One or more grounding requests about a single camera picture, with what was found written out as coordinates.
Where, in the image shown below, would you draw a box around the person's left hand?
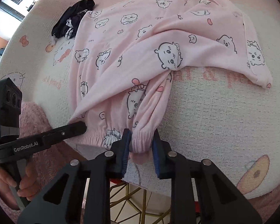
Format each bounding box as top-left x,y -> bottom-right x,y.
0,168 -> 39,209

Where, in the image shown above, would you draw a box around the pink printed pajama pants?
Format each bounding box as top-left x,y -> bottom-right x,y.
69,0 -> 274,162

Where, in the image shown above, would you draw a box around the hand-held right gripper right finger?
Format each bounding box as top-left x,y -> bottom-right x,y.
153,129 -> 262,224

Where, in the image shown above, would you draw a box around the dark navy striped garment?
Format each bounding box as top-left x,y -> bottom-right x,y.
51,0 -> 96,40

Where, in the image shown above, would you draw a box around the person's pink fluffy clothing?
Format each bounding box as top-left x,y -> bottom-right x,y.
20,101 -> 280,224

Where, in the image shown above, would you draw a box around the pink cat print blanket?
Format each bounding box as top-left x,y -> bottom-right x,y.
0,0 -> 280,200

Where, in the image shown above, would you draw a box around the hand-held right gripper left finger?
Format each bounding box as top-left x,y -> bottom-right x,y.
17,129 -> 131,224

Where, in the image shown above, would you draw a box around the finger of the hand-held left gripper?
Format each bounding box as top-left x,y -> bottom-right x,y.
41,121 -> 87,146

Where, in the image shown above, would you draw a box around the gold wire frame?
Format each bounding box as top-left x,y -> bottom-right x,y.
109,181 -> 172,218

